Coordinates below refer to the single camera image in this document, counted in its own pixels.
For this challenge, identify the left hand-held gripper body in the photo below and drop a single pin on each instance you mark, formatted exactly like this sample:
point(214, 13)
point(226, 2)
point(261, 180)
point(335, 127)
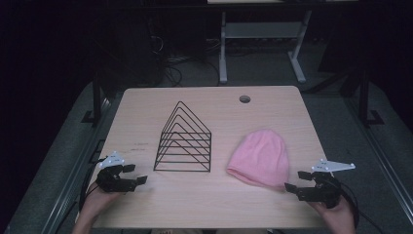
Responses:
point(112, 182)

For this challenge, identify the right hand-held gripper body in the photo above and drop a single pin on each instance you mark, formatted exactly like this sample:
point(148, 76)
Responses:
point(321, 190)

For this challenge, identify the pink knitted beanie hat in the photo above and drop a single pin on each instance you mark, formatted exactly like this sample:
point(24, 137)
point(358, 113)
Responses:
point(261, 159)

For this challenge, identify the person's left hand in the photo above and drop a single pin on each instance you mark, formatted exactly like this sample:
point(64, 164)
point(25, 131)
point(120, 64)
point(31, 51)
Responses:
point(97, 203)

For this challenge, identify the person's right hand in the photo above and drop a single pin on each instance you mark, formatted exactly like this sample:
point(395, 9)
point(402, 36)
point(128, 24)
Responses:
point(337, 217)

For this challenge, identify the black metal stand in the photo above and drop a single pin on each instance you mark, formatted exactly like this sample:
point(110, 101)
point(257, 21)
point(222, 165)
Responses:
point(96, 97)
point(364, 97)

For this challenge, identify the aluminium floor rail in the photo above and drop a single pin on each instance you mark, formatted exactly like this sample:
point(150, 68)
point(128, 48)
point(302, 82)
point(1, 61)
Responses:
point(69, 182)
point(386, 169)

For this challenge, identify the white metal desk frame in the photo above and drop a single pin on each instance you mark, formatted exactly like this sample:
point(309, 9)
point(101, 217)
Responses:
point(259, 30)

